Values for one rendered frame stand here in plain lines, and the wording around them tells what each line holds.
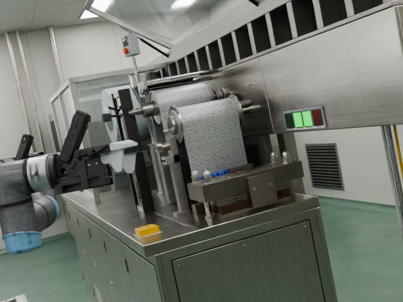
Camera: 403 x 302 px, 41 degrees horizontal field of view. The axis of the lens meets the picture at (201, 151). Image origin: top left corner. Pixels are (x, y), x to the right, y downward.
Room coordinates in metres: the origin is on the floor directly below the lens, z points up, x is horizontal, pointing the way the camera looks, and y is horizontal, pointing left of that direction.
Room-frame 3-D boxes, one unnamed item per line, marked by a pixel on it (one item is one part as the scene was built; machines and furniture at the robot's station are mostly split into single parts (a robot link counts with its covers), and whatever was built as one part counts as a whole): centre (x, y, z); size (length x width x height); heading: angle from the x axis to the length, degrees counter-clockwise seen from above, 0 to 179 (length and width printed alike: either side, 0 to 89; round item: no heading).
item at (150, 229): (1.85, 0.24, 0.91); 0.07 x 0.07 x 0.02; 20
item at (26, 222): (1.16, 0.41, 1.12); 0.11 x 0.08 x 0.11; 178
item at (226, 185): (1.97, -0.14, 1.00); 0.40 x 0.16 x 0.06; 110
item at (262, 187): (1.89, -0.18, 0.97); 0.10 x 0.03 x 0.11; 110
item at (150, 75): (2.80, 0.22, 1.50); 0.14 x 0.14 x 0.06
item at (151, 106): (2.31, 0.18, 1.34); 0.06 x 0.06 x 0.06; 20
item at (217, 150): (2.07, -0.06, 1.11); 0.23 x 0.01 x 0.18; 110
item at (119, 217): (2.98, 0.36, 0.88); 2.52 x 0.66 x 0.04; 20
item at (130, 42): (2.61, 0.24, 1.66); 0.07 x 0.07 x 0.10; 36
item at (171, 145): (2.10, 0.13, 1.05); 0.06 x 0.05 x 0.31; 110
